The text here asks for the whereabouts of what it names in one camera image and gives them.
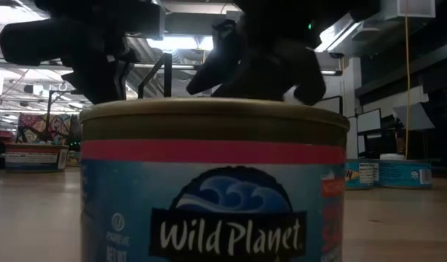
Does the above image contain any black metal stand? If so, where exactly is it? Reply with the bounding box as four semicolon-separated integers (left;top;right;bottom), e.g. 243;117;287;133
44;90;70;143

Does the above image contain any yellow hanging cable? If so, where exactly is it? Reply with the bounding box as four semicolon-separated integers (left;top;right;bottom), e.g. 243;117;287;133
403;0;411;160

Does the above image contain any grey angled panel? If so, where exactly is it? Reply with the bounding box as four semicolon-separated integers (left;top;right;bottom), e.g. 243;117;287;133
392;103;436;131

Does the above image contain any black aluminium table frame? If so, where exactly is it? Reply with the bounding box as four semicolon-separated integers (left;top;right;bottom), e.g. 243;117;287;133
0;152;447;180

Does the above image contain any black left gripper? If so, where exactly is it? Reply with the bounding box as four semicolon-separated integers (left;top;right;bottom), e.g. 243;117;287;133
0;0;162;106

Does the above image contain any white board panel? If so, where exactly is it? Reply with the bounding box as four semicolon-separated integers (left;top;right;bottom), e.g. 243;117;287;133
356;108;382;134

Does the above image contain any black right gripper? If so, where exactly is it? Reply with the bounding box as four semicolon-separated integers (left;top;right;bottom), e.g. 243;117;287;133
186;14;326;106

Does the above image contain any blue-label yellowfin tuna can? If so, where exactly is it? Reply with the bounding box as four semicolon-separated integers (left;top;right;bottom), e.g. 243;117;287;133
345;159;379;191

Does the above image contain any colourful patterned panel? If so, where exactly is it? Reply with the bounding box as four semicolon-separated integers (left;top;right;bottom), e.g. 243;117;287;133
15;113;72;145

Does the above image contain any wooden shelf with black frame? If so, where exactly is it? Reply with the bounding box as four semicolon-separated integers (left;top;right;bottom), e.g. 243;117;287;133
137;52;345;116

